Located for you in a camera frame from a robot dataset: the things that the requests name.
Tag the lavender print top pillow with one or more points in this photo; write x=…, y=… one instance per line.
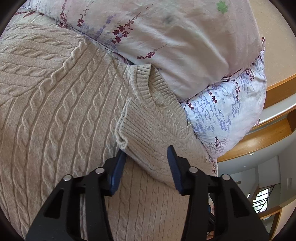
x=223, y=113

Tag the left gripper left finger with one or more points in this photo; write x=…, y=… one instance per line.
x=79, y=202

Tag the beige cable-knit sweater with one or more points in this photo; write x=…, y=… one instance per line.
x=68, y=105

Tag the stair railing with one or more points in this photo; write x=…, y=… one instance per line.
x=264, y=198

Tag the pink lower pillow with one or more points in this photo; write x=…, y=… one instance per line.
x=192, y=43

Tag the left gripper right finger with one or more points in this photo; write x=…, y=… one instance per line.
x=216, y=204

